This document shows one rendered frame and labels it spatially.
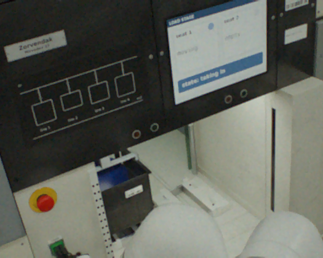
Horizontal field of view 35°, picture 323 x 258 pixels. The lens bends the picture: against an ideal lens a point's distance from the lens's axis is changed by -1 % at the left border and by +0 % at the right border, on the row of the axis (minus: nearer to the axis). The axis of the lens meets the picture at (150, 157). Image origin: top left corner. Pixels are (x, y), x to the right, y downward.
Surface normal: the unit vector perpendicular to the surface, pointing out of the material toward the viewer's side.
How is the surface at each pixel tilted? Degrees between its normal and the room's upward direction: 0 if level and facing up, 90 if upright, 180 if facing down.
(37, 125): 90
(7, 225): 90
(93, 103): 90
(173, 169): 0
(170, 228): 50
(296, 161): 90
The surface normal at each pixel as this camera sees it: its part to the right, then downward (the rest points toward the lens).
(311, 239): 0.67, -0.33
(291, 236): 0.18, -0.74
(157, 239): -0.61, 0.15
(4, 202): 0.48, 0.43
